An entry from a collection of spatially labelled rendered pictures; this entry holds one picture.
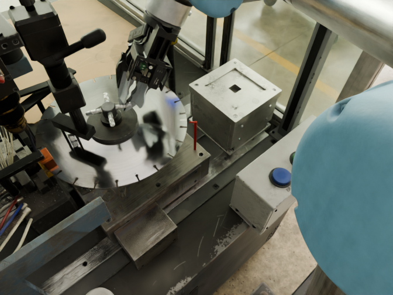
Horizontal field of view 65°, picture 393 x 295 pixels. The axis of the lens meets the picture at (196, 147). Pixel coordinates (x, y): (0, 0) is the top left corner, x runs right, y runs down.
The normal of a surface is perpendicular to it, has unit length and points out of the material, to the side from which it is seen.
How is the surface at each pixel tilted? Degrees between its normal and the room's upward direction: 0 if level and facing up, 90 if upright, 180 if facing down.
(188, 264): 0
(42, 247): 90
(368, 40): 107
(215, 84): 0
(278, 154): 0
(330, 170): 83
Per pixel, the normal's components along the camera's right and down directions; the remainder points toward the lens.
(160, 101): 0.02, -0.60
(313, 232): -0.94, 0.16
